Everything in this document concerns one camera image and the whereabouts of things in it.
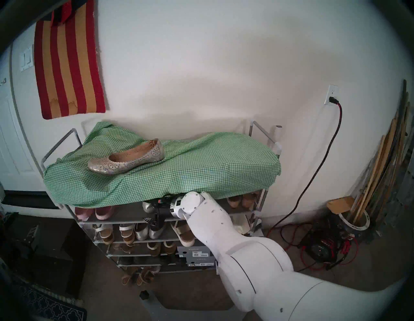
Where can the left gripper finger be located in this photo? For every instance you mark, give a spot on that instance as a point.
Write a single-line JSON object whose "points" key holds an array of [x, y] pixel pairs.
{"points": [[33, 236]]}

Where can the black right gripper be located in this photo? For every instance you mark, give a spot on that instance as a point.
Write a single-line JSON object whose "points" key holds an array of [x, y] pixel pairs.
{"points": [[163, 210]]}

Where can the silver perforated shoe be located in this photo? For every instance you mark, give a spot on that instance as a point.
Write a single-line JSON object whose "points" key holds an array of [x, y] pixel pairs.
{"points": [[148, 207], [129, 164]]}

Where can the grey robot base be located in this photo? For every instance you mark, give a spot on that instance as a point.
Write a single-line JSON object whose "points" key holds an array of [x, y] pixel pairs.
{"points": [[155, 310]]}

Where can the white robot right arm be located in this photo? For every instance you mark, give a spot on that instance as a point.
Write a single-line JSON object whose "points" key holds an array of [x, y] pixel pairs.
{"points": [[258, 265]]}

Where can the grey metal shoe rack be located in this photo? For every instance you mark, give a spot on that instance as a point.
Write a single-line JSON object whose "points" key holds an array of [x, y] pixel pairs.
{"points": [[129, 214]]}

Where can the tan suede shoe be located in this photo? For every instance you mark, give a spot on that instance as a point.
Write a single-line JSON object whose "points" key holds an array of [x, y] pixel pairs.
{"points": [[169, 248], [153, 249]]}

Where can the tan wedge shoe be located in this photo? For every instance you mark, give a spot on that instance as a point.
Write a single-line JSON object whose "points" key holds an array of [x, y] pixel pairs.
{"points": [[249, 200], [234, 203]]}

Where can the white platform sandal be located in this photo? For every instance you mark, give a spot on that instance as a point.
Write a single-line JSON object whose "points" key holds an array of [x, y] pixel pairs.
{"points": [[181, 233]]}

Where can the pink clog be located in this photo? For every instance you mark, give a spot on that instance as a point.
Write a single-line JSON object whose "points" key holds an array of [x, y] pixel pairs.
{"points": [[84, 214], [104, 213]]}

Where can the pink sandal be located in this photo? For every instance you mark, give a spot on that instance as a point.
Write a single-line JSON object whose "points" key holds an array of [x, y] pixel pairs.
{"points": [[155, 269]]}

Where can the grey Vionic shoebox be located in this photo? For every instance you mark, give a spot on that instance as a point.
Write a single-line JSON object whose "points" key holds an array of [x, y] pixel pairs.
{"points": [[190, 250], [200, 262]]}

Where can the tan fringed moccasin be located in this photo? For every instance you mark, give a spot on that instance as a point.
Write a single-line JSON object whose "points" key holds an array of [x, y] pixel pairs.
{"points": [[145, 277], [128, 278]]}

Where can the blue patterned floor rug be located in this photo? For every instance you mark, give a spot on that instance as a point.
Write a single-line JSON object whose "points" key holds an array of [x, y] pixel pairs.
{"points": [[48, 304]]}

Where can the green gingham cloth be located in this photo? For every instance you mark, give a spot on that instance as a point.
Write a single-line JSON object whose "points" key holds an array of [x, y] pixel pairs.
{"points": [[200, 168]]}

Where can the black base knob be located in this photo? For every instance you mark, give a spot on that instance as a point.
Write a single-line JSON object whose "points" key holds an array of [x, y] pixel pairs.
{"points": [[145, 295]]}

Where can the white door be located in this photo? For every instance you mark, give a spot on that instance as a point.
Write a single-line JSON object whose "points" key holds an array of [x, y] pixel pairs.
{"points": [[13, 145]]}

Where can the white tube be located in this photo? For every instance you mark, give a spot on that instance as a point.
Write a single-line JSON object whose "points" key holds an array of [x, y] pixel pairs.
{"points": [[278, 134]]}

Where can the brown cardboard piece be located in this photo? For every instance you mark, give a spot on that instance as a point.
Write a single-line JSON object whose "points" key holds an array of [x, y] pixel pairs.
{"points": [[339, 204]]}

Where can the white blue bucket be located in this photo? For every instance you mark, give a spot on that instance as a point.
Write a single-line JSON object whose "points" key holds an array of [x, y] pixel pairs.
{"points": [[360, 225]]}

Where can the light wooden slat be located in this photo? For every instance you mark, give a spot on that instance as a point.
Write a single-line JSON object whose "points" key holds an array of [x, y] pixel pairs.
{"points": [[372, 174], [386, 155]]}

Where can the grey metal ladder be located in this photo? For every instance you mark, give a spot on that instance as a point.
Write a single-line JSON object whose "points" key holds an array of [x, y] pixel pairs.
{"points": [[404, 194]]}

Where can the dark long pole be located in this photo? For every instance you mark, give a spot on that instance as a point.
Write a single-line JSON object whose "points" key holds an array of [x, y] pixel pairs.
{"points": [[402, 106]]}

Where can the red yellow striped wall rug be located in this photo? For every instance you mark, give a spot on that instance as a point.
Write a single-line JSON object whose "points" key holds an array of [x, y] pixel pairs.
{"points": [[68, 64]]}

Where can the white light switch plate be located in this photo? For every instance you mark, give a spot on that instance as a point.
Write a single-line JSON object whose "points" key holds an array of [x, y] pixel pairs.
{"points": [[27, 60]]}

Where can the white wall outlet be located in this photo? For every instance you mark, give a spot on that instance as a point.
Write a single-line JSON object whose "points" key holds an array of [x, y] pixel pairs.
{"points": [[333, 90]]}

